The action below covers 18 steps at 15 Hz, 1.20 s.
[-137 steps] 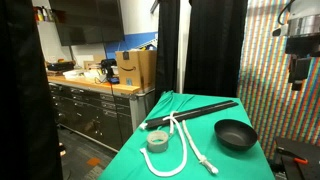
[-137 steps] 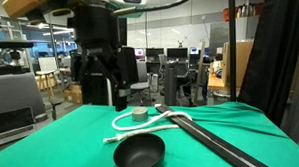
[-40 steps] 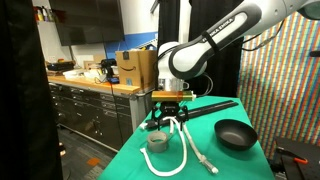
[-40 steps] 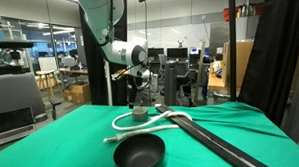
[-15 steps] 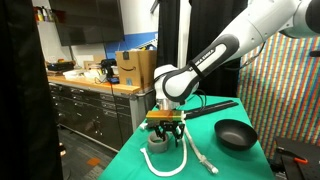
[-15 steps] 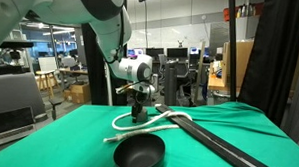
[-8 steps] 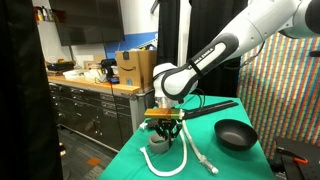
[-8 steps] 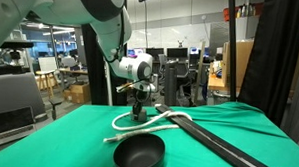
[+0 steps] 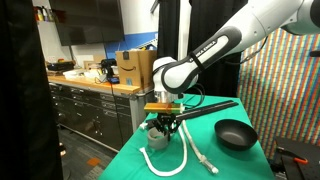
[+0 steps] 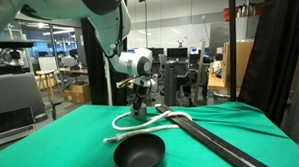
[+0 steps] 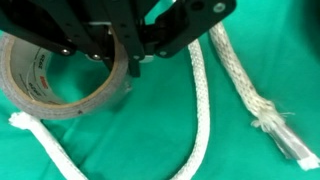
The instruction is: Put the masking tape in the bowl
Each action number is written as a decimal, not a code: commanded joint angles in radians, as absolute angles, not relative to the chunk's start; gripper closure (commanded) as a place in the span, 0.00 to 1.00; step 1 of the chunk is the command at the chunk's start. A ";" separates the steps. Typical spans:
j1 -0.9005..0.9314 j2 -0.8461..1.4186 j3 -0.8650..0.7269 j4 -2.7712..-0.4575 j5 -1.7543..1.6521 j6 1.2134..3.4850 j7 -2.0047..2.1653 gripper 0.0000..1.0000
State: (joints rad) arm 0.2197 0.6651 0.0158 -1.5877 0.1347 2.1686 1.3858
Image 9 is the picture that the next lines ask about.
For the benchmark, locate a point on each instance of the wood topped drawer workbench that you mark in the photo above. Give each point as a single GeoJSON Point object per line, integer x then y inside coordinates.
{"type": "Point", "coordinates": [93, 110]}

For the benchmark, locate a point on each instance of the narrow black curtain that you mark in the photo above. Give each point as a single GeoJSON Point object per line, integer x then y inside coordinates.
{"type": "Point", "coordinates": [166, 33]}

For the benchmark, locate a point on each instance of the black bowl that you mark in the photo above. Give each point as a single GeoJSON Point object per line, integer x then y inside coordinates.
{"type": "Point", "coordinates": [235, 133]}

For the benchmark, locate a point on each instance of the white tray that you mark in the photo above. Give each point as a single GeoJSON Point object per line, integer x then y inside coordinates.
{"type": "Point", "coordinates": [75, 74]}

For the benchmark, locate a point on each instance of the black perforated breadboard plate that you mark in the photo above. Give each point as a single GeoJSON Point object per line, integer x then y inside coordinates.
{"type": "Point", "coordinates": [310, 153]}

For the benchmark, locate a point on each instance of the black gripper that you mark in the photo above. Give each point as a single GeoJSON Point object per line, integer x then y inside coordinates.
{"type": "Point", "coordinates": [167, 120]}

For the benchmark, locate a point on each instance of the black wall television screen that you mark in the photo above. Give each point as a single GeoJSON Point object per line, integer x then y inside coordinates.
{"type": "Point", "coordinates": [86, 20]}

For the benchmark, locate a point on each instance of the long flat black bar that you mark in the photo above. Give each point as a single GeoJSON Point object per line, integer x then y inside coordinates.
{"type": "Point", "coordinates": [213, 107]}

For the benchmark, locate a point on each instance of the wrist camera mount block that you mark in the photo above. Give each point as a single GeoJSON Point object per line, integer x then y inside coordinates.
{"type": "Point", "coordinates": [160, 107]}

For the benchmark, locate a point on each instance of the wall shelf with bottles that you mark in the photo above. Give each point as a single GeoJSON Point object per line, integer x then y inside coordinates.
{"type": "Point", "coordinates": [43, 15]}

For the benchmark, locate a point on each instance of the green tablecloth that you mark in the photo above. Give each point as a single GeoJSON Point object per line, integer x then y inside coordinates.
{"type": "Point", "coordinates": [233, 163]}

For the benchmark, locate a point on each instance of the multicolour striped backdrop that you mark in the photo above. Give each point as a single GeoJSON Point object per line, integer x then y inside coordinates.
{"type": "Point", "coordinates": [283, 83]}

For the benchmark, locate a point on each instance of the cardboard shipping box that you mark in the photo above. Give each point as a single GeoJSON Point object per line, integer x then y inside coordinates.
{"type": "Point", "coordinates": [130, 71]}

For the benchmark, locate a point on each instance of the black desktop device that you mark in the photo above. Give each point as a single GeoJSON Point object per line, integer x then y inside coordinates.
{"type": "Point", "coordinates": [108, 66]}

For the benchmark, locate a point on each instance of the black flat case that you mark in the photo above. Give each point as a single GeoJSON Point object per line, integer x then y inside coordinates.
{"type": "Point", "coordinates": [60, 66]}

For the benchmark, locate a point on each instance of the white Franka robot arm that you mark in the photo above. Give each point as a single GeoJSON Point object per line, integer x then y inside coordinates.
{"type": "Point", "coordinates": [206, 56]}

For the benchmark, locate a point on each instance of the black mounted rod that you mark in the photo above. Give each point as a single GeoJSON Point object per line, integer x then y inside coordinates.
{"type": "Point", "coordinates": [315, 53]}

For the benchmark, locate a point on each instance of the wide black curtain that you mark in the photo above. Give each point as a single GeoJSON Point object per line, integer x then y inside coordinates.
{"type": "Point", "coordinates": [216, 83]}

